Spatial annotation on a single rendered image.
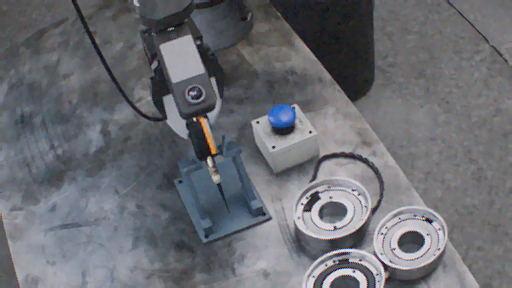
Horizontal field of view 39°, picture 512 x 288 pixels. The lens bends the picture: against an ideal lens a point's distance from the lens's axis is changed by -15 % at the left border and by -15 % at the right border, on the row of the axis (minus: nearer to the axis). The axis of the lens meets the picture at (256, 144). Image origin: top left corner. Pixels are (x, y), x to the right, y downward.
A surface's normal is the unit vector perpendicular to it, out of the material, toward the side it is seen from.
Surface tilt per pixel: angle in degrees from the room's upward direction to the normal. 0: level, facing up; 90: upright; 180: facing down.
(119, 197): 0
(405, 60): 0
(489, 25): 0
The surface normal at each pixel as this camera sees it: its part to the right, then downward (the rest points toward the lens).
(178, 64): 0.11, -0.29
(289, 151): 0.39, 0.62
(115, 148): -0.15, -0.69
